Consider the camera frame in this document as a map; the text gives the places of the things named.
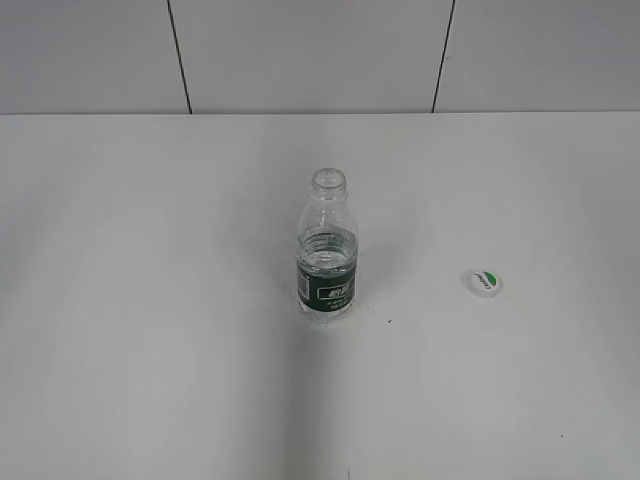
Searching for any clear plastic water bottle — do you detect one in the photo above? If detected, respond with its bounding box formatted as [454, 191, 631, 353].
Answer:
[296, 168, 359, 326]

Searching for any white green bottle cap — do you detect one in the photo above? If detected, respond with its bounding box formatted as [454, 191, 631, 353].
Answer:
[461, 269, 503, 299]

